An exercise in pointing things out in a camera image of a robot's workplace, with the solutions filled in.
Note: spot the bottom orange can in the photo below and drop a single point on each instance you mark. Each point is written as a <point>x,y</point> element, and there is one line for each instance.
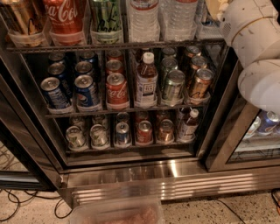
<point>165,131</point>

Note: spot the clear water bottle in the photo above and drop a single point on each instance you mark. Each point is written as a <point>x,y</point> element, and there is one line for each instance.
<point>143,20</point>
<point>177,19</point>

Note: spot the middle coca-cola can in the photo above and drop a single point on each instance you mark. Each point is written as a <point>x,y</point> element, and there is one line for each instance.
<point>114,66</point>

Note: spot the bottom tea bottle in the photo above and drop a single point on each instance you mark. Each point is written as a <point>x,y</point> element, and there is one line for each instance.
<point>188,125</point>

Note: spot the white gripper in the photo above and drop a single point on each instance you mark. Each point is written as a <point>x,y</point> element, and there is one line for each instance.
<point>244,16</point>

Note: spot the clear plastic bin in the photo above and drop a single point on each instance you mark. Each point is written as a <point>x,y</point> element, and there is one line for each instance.
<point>135,210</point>

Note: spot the middle left pepsi can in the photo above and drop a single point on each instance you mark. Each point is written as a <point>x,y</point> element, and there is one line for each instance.
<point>59,70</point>

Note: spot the middle right pepsi can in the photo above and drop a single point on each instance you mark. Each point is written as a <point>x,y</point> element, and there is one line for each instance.
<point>84,68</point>

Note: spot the brown tea bottle white cap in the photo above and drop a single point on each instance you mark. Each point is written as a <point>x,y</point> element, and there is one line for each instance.
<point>146,79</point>

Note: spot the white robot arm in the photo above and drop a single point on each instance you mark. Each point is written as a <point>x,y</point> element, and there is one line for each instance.
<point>252,29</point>

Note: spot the top wire shelf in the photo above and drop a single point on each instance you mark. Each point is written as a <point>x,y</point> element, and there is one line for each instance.
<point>119,46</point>

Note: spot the left clear water bottle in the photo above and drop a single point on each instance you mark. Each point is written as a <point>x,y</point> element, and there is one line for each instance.
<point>143,20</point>

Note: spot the pepsi can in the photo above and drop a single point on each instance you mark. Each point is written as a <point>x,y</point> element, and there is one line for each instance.
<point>87,91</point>
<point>59,70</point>
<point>54,96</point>
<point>84,68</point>

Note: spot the left fridge glass door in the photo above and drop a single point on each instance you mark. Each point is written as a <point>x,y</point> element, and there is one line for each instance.
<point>24,143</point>

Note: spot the front green can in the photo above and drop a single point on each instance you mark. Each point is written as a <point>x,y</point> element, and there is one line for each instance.
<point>173,85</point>

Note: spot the right clear water bottle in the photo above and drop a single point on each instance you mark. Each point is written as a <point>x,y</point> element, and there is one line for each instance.
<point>177,19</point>

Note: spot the bottom left silver can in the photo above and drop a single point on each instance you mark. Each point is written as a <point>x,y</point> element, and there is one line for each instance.
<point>75,137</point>

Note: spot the front right pepsi can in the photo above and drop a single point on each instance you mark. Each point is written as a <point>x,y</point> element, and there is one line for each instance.
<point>87,91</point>

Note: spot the front gold can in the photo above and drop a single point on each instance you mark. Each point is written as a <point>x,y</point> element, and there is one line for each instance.
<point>200,83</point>

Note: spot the bottom blue silver can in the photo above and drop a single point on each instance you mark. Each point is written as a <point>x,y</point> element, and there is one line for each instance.
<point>122,133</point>

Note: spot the steel fridge bottom grille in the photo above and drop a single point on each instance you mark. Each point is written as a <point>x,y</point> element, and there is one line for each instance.
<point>167,180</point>

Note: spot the middle gold can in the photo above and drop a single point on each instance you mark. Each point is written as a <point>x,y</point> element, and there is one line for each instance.
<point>196,63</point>

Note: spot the bottom red can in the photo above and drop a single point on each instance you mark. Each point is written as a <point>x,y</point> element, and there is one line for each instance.
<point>144,132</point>

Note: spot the red bull can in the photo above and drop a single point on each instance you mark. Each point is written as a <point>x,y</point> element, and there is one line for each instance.
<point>207,20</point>

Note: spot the blue can behind door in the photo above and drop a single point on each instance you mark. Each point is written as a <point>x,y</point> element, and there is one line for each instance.
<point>269,120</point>

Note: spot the front red coca-cola can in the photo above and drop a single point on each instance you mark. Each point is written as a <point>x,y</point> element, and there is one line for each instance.
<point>117,91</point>

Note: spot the wire shelf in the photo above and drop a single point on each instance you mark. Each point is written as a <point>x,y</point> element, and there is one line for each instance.
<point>129,110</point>
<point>119,46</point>

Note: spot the middle green can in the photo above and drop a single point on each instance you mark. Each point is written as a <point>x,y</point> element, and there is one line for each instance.
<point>167,64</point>

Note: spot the middle wire shelf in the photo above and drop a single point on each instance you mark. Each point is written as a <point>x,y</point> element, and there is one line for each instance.
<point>129,110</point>

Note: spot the green la croix can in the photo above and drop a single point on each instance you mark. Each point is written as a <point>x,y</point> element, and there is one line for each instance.
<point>106,20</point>

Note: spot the front left pepsi can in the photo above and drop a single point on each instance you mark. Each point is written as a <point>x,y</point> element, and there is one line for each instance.
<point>54,96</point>

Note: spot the large red coca-cola can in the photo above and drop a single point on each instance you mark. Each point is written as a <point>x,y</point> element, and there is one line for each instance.
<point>67,20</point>

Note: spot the gold can top shelf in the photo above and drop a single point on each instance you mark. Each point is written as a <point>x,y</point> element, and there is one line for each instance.
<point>26,20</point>

